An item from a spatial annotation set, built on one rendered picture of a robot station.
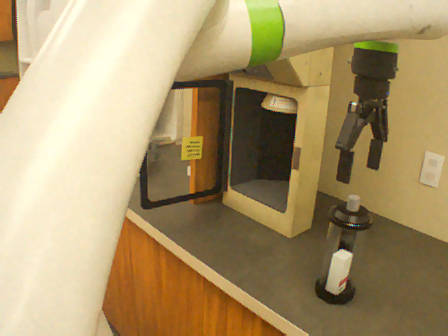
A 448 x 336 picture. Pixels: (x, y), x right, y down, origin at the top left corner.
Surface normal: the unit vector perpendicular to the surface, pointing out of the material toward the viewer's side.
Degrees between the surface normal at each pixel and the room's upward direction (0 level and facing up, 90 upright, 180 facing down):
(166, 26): 76
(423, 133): 90
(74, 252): 72
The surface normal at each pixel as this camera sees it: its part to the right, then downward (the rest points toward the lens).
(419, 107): -0.74, 0.19
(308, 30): 0.43, 0.54
